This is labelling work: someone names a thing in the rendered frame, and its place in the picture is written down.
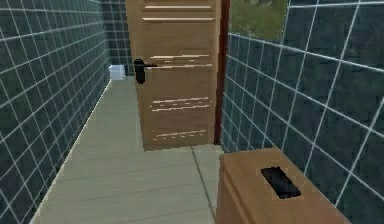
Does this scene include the black door handle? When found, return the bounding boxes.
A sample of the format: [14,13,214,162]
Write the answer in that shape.
[133,58,158,85]

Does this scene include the brown wooden cabinet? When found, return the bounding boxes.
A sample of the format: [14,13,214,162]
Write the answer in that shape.
[214,146,352,224]

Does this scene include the white box-shaped object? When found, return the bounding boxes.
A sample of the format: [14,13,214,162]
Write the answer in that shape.
[108,64,127,81]

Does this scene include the window with green view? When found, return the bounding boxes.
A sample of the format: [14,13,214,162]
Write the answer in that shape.
[229,0,290,44]

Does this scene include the black flat rectangular object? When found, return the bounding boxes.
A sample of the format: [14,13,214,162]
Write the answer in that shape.
[260,166,302,200]

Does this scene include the light wooden room door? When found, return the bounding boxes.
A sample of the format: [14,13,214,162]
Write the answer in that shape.
[124,0,222,153]

